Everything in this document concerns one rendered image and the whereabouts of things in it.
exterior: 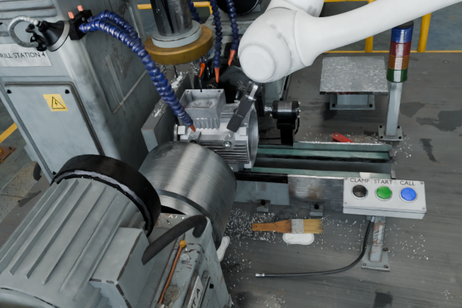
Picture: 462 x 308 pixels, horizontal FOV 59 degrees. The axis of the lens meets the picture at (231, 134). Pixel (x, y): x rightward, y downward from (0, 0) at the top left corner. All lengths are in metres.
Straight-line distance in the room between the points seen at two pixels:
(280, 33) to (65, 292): 0.51
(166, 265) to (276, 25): 0.46
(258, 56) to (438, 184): 0.84
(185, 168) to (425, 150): 0.87
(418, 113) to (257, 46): 1.05
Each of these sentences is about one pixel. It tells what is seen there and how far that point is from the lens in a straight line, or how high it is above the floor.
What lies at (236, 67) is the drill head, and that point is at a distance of 1.33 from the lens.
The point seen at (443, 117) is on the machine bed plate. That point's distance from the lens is 1.66.
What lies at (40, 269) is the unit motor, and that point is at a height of 1.35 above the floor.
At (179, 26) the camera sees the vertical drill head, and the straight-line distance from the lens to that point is 1.03.
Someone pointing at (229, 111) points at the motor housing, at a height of 1.11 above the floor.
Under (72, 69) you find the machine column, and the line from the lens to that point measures 1.05.
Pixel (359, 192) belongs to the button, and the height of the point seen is 1.07.
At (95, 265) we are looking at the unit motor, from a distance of 0.59.
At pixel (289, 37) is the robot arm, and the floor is 1.44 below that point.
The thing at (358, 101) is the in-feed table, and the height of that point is 0.82.
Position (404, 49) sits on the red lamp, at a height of 1.14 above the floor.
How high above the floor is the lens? 1.75
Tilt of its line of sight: 37 degrees down
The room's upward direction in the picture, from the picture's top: 10 degrees counter-clockwise
